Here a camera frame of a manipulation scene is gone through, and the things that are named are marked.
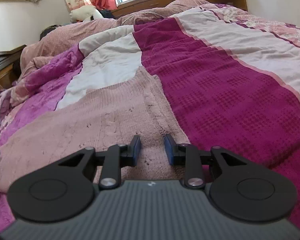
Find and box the pink cable-knit cardigan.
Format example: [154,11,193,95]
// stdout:
[0,67,188,192]

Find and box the dark wooden headboard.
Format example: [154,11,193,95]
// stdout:
[0,45,26,91]

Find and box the magenta pink white patchwork blanket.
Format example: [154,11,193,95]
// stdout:
[0,4,300,231]

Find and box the dusty pink duvet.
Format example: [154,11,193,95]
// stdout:
[18,0,208,81]

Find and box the person's dark hair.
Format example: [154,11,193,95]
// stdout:
[40,24,62,40]

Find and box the white plush toy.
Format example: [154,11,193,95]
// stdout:
[70,5,103,23]

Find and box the red cloth at window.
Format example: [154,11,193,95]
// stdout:
[91,0,117,10]

